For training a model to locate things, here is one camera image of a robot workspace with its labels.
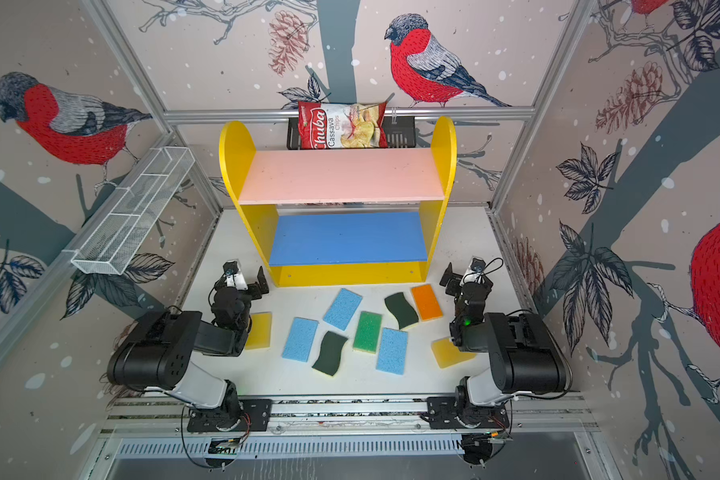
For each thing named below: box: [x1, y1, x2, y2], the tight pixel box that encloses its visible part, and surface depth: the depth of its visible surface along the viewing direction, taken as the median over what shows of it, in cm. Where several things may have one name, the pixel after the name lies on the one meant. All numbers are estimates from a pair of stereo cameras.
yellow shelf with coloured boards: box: [219, 117, 458, 287], surface depth 78 cm
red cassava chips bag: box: [297, 101, 389, 150], surface depth 90 cm
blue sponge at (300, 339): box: [281, 317, 319, 363], surface depth 89 cm
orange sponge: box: [411, 284, 443, 321], surface depth 95 cm
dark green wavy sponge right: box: [384, 292, 419, 330], surface depth 94 cm
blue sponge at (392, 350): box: [375, 327, 409, 375], surface depth 85 cm
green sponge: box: [353, 311, 383, 354], surface depth 88 cm
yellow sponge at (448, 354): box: [431, 339, 477, 369], surface depth 84 cm
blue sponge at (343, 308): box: [322, 288, 363, 331], surface depth 94 cm
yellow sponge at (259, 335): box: [245, 312, 272, 350], surface depth 89 cm
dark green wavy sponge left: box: [312, 331, 348, 376], surface depth 85 cm
